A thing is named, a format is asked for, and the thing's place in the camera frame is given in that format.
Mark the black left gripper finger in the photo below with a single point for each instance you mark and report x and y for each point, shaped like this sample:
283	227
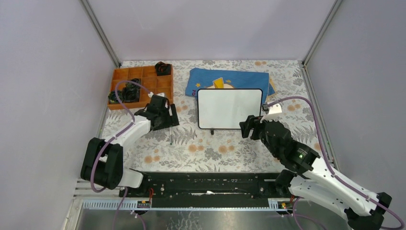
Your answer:
142	112
174	121

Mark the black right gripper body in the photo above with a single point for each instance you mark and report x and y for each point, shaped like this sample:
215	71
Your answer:
261	129

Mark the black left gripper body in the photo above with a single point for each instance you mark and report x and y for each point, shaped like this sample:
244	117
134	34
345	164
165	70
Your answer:
165	120

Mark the white board with black frame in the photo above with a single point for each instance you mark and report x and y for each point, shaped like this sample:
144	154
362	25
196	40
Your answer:
224	109

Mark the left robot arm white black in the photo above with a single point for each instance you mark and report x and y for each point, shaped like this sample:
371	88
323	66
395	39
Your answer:
103	164

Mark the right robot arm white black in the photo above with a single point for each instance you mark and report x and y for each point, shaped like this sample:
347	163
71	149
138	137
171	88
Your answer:
308	176

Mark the black rolled sock middle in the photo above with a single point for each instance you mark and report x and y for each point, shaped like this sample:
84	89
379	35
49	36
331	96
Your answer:
131	95

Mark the dark rolled sock with green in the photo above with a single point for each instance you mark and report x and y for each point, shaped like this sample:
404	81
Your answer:
134	85

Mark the blue green rolled sock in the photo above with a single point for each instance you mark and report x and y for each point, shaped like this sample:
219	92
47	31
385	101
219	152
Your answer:
115	97

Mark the wooden compartment tray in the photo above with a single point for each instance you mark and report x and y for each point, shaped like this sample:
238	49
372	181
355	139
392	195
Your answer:
149	82

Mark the dark rolled sock with orange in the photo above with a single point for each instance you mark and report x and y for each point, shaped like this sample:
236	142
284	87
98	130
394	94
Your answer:
163	69

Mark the floral patterned tablecloth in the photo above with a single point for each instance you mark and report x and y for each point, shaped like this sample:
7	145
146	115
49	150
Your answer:
198	150

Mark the blue cartoon print cloth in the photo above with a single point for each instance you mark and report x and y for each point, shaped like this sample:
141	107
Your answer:
229	79

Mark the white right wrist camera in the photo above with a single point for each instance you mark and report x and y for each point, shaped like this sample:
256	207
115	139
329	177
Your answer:
271	112

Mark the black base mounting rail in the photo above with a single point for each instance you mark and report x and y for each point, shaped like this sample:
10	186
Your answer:
172	185

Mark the slotted grey cable duct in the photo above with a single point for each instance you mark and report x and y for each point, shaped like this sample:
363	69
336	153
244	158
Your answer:
203	204

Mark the aluminium frame post left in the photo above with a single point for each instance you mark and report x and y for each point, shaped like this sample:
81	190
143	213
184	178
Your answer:
101	31

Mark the aluminium frame post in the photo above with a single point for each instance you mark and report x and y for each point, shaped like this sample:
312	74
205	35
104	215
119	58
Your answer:
101	31
309	85

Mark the aluminium frame post right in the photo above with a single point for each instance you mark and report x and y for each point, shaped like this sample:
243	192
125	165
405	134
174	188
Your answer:
309	85

